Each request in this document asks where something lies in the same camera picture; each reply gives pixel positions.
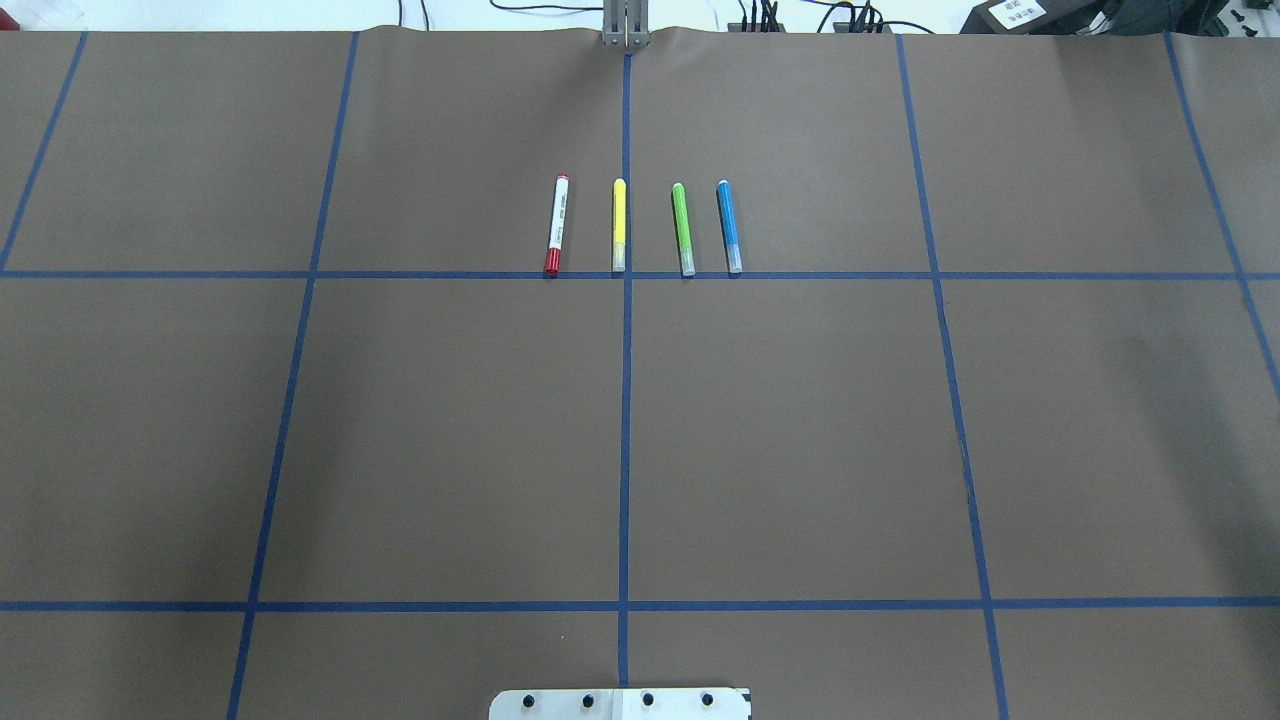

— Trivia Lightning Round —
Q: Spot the red and white marker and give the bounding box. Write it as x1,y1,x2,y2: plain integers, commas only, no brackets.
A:
543,173,571,275

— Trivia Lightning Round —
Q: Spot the blue highlighter marker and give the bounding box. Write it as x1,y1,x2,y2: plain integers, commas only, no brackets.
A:
716,179,744,275

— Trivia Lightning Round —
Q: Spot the green highlighter marker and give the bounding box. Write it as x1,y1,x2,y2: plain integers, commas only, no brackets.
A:
671,182,696,277

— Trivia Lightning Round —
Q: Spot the yellow highlighter marker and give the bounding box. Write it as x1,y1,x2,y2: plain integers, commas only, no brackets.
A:
611,177,628,273

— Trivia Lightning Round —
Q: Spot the black box with label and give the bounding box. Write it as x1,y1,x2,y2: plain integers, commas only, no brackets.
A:
959,0,1107,36

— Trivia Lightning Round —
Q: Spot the silver aluminium camera post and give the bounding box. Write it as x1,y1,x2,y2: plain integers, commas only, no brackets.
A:
602,0,652,50

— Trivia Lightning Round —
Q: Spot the white metal base plate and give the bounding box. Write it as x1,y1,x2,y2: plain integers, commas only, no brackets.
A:
488,687,753,719

